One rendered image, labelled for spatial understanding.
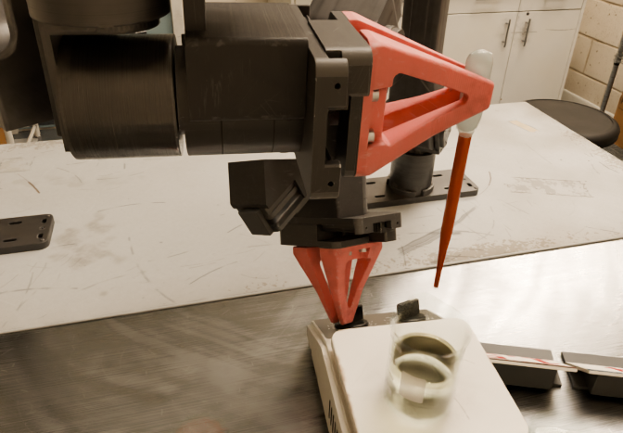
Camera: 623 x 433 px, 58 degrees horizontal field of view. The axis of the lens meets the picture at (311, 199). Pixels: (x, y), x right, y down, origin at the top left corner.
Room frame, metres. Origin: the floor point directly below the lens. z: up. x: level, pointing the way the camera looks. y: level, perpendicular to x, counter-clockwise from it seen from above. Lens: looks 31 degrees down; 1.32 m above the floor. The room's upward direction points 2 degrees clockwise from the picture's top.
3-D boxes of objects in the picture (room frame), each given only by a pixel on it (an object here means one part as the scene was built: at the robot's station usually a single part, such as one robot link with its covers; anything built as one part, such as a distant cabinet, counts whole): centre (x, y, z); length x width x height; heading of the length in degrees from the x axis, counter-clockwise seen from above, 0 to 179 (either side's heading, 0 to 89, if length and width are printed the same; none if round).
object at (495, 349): (0.38, -0.20, 0.92); 0.09 x 0.06 x 0.04; 83
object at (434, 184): (0.73, -0.15, 0.94); 0.20 x 0.07 x 0.08; 106
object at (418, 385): (0.28, -0.08, 1.02); 0.06 x 0.05 x 0.08; 1
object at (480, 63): (0.28, -0.08, 1.22); 0.01 x 0.01 x 0.04; 10
